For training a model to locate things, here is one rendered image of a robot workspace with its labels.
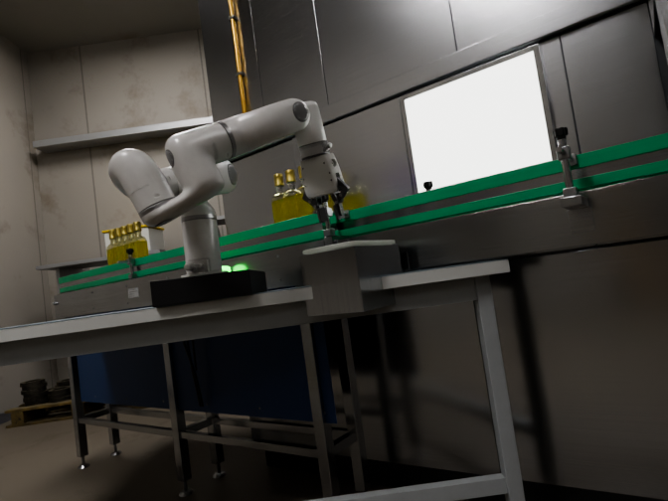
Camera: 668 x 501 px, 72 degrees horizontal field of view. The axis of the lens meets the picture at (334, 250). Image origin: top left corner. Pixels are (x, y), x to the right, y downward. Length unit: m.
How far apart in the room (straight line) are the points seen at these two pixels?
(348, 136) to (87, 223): 3.76
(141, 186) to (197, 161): 0.13
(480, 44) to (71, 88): 4.54
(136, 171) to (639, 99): 1.21
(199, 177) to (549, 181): 0.81
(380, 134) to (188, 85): 3.62
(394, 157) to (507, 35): 0.47
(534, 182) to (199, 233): 0.86
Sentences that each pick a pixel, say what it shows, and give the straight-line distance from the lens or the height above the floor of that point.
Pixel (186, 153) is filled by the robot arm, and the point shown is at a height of 1.05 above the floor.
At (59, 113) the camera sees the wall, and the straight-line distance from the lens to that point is 5.47.
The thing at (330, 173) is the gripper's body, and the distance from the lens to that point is 1.15.
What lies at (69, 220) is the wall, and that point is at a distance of 5.17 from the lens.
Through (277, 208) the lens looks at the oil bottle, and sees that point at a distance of 1.64.
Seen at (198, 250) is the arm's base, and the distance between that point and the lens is 1.26.
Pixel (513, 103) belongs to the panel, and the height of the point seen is 1.18.
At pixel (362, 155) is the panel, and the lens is 1.62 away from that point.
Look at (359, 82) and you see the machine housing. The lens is 1.73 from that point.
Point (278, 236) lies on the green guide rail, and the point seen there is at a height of 0.92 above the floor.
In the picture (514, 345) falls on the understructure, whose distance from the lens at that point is 1.46.
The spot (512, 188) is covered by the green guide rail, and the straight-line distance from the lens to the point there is 1.24.
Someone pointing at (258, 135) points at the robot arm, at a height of 1.09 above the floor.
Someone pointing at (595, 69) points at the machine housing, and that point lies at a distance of 1.46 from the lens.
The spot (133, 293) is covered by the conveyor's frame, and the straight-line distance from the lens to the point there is 2.13.
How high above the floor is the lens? 0.75
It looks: 4 degrees up
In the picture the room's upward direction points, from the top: 8 degrees counter-clockwise
